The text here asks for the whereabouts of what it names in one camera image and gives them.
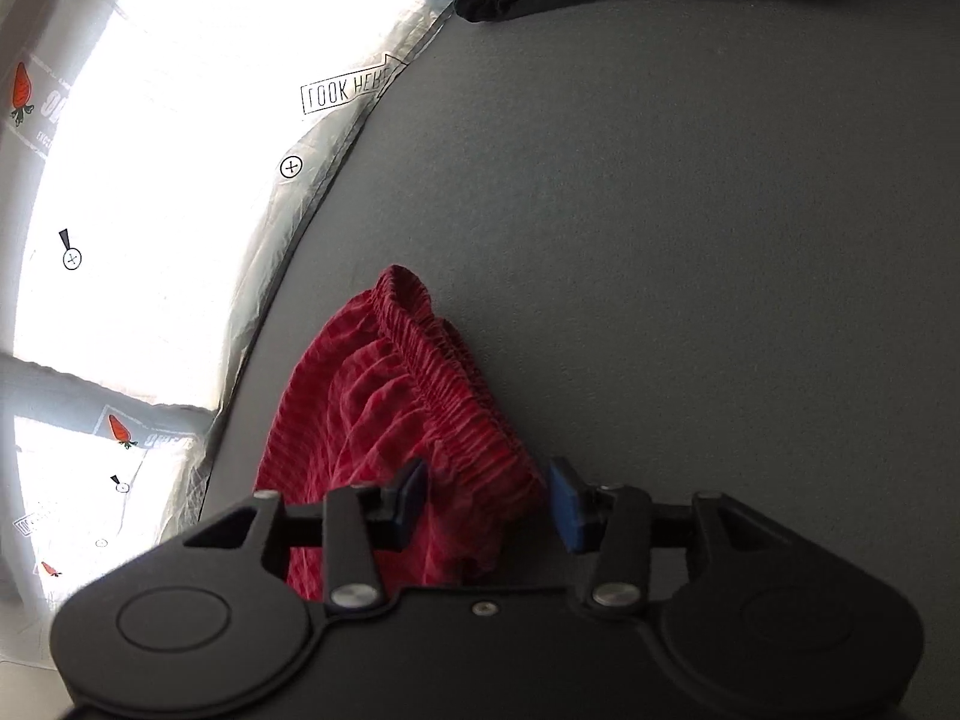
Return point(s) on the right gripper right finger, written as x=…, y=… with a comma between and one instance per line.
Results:
x=622, y=527

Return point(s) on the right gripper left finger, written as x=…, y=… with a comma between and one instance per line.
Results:
x=348, y=526

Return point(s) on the white printed curtain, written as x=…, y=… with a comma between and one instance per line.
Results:
x=158, y=159

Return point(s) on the red checkered shorts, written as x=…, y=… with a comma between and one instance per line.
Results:
x=384, y=382

